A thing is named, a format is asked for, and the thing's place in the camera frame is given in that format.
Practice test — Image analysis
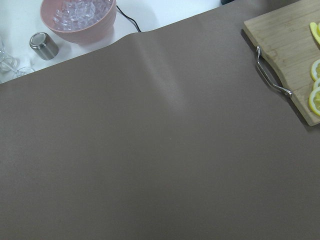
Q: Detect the steel jigger cup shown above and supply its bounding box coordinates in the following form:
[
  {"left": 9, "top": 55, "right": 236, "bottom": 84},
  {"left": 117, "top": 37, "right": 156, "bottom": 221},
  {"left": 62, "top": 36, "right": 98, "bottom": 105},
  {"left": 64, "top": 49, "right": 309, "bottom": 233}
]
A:
[{"left": 29, "top": 32, "right": 59, "bottom": 61}]

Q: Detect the wine glass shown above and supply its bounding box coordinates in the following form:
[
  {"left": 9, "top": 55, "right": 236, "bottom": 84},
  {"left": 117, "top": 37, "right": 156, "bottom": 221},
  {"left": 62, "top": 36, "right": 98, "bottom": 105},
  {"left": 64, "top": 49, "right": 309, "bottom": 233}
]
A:
[{"left": 0, "top": 37, "right": 35, "bottom": 79}]

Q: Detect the lemon slice near knife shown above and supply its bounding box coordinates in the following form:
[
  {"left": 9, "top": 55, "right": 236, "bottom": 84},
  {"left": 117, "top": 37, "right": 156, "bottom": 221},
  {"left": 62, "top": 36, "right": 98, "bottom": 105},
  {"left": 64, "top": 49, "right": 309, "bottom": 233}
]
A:
[{"left": 308, "top": 87, "right": 320, "bottom": 116}]

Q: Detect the bamboo cutting board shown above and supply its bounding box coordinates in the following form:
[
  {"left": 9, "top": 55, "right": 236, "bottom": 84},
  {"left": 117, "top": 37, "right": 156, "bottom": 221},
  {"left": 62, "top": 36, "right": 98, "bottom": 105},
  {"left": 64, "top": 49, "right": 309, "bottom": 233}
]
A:
[{"left": 243, "top": 0, "right": 320, "bottom": 126}]

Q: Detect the pink bowl of ice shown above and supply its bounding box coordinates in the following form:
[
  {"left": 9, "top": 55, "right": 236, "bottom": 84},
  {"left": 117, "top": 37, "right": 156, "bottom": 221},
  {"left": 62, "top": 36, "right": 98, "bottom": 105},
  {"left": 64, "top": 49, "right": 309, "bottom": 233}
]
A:
[{"left": 40, "top": 0, "right": 117, "bottom": 45}]

